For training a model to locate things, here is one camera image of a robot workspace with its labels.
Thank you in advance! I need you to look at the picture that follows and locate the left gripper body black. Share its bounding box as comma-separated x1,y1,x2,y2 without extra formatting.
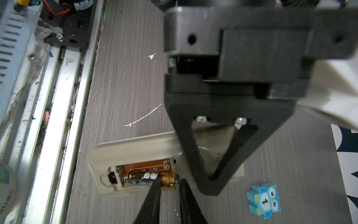
164,5,358,98

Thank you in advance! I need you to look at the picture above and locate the blue owl toy block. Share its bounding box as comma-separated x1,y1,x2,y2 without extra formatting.
247,183,282,219

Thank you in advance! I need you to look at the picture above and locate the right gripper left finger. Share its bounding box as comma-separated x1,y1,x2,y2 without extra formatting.
133,177,161,224

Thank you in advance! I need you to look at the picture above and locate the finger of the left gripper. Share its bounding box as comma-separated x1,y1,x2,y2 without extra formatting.
164,92,296,196

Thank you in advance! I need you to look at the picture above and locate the white remote control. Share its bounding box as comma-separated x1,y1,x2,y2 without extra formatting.
86,125,237,197

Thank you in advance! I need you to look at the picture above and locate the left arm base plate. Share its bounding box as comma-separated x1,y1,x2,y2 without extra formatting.
40,1,97,52

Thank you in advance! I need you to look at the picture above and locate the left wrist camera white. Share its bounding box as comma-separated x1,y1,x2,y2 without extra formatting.
297,56,358,131

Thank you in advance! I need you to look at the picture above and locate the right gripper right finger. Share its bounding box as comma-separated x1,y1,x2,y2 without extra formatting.
179,179,208,224

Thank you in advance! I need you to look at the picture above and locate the white slotted cable duct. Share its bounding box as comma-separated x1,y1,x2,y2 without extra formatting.
1,1,41,120

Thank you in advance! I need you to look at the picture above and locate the AAA battery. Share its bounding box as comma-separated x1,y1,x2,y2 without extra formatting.
127,172,178,189

